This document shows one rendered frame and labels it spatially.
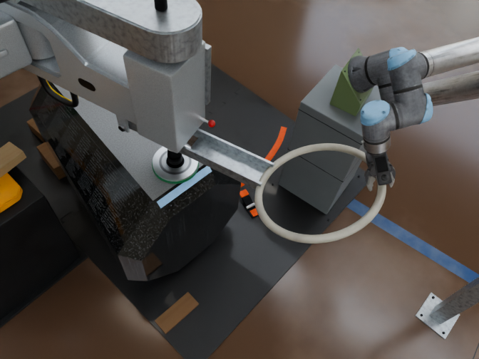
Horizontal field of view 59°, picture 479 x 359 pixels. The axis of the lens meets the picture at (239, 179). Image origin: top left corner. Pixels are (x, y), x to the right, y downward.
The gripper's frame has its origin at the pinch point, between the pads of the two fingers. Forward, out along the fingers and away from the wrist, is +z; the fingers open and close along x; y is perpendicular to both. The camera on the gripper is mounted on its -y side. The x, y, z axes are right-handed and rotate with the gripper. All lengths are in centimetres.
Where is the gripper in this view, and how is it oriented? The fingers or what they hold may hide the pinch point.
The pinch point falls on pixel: (380, 188)
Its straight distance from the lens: 169.4
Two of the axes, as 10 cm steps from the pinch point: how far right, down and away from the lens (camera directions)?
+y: 0.0, -7.1, 7.0
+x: -9.6, 1.9, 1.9
